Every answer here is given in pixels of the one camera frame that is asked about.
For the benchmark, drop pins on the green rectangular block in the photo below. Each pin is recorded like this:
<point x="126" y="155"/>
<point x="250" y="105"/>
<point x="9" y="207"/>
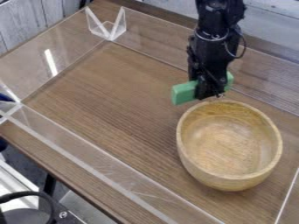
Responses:
<point x="183" y="92"/>

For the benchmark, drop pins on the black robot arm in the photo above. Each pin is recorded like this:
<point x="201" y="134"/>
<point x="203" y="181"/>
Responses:
<point x="219" y="15"/>

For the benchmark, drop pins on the brown wooden bowl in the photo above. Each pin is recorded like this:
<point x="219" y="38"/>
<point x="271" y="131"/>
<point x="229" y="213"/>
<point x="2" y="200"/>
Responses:
<point x="230" y="144"/>

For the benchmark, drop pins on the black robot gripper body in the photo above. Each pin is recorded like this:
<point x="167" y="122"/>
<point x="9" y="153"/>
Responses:
<point x="215" y="50"/>

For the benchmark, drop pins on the clear acrylic barrier wall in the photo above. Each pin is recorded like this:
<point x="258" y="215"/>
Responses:
<point x="126" y="193"/>

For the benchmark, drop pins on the grey metal base plate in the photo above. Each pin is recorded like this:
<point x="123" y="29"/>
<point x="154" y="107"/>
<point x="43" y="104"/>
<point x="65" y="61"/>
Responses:
<point x="58" y="215"/>

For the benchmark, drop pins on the clear acrylic corner bracket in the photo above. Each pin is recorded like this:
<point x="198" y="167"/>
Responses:
<point x="107" y="30"/>

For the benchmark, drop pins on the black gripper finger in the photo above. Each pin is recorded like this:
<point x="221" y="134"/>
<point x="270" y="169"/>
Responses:
<point x="209" y="87"/>
<point x="194" y="68"/>

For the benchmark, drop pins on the black table leg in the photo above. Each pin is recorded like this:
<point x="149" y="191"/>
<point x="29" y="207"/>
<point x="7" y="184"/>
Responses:
<point x="50" y="184"/>

